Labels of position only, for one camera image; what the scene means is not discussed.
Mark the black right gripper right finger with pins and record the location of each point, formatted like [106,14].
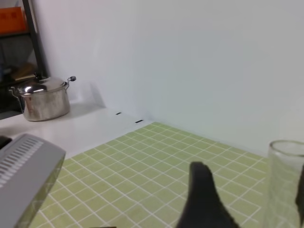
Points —
[299,200]

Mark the black metal shelf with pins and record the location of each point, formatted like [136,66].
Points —
[21,56]

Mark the clear glass test tube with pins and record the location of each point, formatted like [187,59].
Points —
[285,160]

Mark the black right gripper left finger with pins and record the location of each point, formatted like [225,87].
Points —
[203,207]

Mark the green checkered tablecloth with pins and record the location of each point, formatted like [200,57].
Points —
[140,180]

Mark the orange box on shelf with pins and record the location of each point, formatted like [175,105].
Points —
[12,20]

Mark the grey vented device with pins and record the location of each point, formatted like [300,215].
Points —
[29,168]

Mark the stainless steel pot with lid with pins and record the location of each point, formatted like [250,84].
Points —
[43,99]

